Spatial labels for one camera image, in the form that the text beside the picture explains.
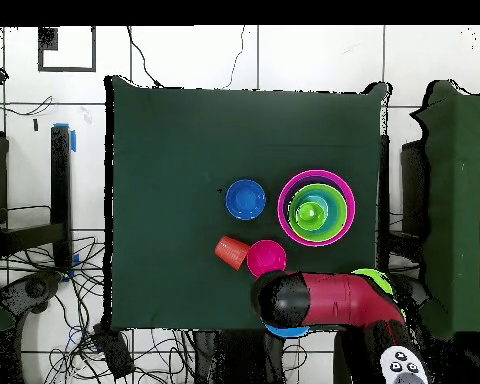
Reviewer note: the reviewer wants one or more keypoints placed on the turquoise bowl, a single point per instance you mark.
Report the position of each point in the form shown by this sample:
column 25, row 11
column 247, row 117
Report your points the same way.
column 331, row 212

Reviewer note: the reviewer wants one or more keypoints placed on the black post stand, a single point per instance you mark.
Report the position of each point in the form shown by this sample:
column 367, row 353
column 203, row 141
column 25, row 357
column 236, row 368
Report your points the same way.
column 60, row 192

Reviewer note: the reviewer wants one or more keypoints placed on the lime green large bowl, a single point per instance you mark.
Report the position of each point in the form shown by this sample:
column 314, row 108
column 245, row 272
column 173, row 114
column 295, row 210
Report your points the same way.
column 343, row 216
column 378, row 278

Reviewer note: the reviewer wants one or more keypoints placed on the black stand base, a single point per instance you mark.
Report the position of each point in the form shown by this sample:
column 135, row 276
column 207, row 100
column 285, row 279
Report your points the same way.
column 36, row 288
column 414, row 290

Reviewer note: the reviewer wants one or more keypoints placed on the blue tape strip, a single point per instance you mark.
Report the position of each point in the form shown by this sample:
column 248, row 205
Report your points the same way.
column 73, row 140

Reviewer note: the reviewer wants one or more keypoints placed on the black floor box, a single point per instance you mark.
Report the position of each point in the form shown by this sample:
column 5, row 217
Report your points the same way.
column 114, row 352

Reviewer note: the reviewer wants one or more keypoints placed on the black square floor frame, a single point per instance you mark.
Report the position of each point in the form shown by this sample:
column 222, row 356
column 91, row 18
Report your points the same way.
column 47, row 38

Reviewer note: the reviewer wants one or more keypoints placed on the dark green table cloth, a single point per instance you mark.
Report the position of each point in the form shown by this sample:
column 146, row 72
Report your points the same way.
column 184, row 140

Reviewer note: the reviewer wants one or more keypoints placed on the pink large bowl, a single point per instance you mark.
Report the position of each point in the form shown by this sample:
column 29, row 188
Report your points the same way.
column 280, row 208

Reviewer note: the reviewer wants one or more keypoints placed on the orange cup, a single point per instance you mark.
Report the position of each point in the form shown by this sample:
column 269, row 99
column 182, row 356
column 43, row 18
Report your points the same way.
column 231, row 252

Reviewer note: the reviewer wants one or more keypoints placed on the dark blue small bowl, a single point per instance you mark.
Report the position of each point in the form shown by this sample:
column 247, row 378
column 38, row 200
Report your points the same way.
column 245, row 199

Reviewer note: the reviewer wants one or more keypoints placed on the lime green small cup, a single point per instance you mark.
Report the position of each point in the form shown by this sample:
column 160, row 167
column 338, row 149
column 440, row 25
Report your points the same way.
column 310, row 214

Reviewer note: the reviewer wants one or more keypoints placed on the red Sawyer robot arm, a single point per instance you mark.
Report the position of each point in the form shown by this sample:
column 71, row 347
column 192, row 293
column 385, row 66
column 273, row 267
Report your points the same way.
column 336, row 298

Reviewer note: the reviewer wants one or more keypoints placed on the red small bowl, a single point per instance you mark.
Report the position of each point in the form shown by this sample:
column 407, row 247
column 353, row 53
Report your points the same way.
column 266, row 254

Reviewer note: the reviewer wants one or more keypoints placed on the purple shallow bowl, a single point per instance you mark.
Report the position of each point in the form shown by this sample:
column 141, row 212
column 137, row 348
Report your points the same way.
column 286, row 200

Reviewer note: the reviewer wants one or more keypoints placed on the blue large bowl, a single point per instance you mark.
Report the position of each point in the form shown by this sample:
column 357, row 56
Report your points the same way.
column 288, row 331

